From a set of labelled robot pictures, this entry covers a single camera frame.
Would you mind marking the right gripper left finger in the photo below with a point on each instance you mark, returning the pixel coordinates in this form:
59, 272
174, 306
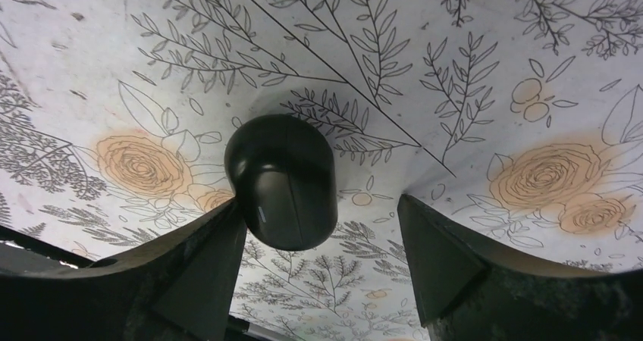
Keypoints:
178, 286

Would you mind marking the floral patterned mat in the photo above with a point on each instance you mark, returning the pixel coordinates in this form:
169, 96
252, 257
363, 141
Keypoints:
519, 119

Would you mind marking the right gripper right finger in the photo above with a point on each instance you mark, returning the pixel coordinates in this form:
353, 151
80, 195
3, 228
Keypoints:
470, 287

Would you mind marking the black earbud case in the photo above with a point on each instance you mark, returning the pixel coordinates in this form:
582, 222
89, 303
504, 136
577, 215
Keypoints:
281, 170

